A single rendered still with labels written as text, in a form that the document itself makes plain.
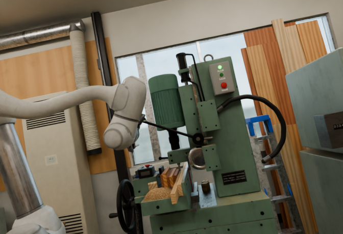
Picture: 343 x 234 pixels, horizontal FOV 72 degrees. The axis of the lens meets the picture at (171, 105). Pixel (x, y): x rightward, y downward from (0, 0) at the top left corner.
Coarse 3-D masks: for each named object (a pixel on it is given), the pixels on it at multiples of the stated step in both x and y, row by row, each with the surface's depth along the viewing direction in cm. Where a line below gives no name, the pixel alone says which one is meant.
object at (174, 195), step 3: (180, 171) 138; (177, 177) 123; (177, 180) 116; (177, 183) 111; (174, 186) 106; (174, 189) 101; (177, 189) 103; (171, 192) 97; (174, 192) 96; (177, 192) 101; (171, 195) 94; (174, 195) 94; (177, 195) 99; (171, 198) 94; (174, 198) 94; (177, 198) 98; (171, 201) 94; (174, 201) 94; (177, 201) 96
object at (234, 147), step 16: (192, 64) 128; (208, 64) 127; (208, 80) 126; (208, 96) 125; (224, 96) 124; (224, 112) 124; (240, 112) 123; (224, 128) 123; (240, 128) 122; (224, 144) 122; (240, 144) 122; (224, 160) 122; (240, 160) 121; (256, 176) 119; (224, 192) 121; (240, 192) 120
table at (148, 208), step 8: (160, 184) 133; (136, 200) 126; (152, 200) 104; (160, 200) 104; (168, 200) 103; (184, 200) 102; (144, 208) 104; (152, 208) 104; (160, 208) 103; (168, 208) 103; (176, 208) 103; (184, 208) 102
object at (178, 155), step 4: (184, 148) 135; (188, 148) 132; (168, 152) 133; (172, 152) 133; (176, 152) 132; (180, 152) 132; (184, 152) 132; (188, 152) 132; (168, 156) 133; (172, 156) 133; (176, 156) 132; (180, 156) 132; (184, 156) 132; (168, 160) 133; (172, 160) 132; (176, 160) 132; (180, 160) 132; (184, 160) 132; (180, 164) 135
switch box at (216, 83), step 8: (216, 64) 120; (224, 64) 119; (216, 72) 120; (224, 72) 119; (216, 80) 119; (224, 80) 119; (232, 80) 119; (216, 88) 119; (224, 88) 119; (232, 88) 118
